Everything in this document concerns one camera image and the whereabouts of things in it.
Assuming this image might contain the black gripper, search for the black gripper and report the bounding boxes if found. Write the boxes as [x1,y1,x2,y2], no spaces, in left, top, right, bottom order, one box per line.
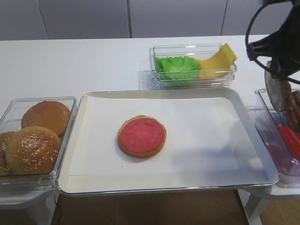
[248,0,300,112]

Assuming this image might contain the clear lettuce cheese container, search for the clear lettuce cheese container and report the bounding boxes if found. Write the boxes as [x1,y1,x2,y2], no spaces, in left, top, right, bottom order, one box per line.
[150,43,237,89]

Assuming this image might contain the green lettuce leaf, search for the green lettuce leaf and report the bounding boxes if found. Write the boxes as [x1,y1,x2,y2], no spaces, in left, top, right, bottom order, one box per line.
[156,56,202,80]

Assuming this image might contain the clear right patty container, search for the clear right patty container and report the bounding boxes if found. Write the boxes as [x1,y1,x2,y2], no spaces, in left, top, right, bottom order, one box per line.
[254,89,300,176]

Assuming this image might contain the red tomato slices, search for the red tomato slices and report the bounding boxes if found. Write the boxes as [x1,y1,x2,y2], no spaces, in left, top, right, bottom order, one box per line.
[277,124,300,160]

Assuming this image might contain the yellow cheese slice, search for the yellow cheese slice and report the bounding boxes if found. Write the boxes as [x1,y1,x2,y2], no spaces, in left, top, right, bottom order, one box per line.
[199,43,237,78]

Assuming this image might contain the white paper sheet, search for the white paper sheet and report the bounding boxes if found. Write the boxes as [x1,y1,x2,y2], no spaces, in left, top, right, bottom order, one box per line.
[69,97,239,175]

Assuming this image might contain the bottom bun with red sauce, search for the bottom bun with red sauce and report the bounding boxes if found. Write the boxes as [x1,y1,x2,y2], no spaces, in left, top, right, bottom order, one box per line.
[117,115,167,158]

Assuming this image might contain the white metal tray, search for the white metal tray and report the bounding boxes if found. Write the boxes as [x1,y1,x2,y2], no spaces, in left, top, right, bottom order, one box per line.
[58,88,279,194]

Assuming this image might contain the plain brown bun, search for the plain brown bun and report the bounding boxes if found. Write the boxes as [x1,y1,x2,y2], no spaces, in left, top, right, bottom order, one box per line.
[21,101,71,137]

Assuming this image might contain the clear left bun container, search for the clear left bun container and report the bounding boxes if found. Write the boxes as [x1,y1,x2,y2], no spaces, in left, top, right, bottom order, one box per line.
[0,97,77,190]

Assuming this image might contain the sesame bun front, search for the sesame bun front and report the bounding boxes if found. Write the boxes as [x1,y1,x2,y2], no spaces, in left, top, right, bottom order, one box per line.
[5,126,61,175]

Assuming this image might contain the sesame bun left edge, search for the sesame bun left edge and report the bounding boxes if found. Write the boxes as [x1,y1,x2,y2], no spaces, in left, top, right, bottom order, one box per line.
[0,131,15,176]

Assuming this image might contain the black cable loop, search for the black cable loop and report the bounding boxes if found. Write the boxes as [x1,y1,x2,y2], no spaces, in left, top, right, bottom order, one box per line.
[245,0,300,85]

